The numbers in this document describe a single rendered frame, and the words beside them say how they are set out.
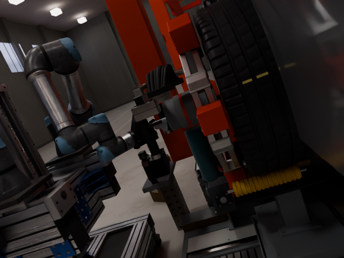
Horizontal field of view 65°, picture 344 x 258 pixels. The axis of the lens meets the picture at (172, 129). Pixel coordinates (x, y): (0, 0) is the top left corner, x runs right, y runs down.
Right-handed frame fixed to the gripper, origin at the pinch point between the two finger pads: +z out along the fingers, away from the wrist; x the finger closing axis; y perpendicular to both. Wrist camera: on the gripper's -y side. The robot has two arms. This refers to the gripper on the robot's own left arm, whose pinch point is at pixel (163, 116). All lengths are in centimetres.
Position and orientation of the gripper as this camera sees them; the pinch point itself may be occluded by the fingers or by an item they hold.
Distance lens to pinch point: 129.3
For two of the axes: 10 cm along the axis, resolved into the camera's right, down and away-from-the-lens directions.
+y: 3.7, 9.1, 2.0
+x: 5.7, -0.6, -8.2
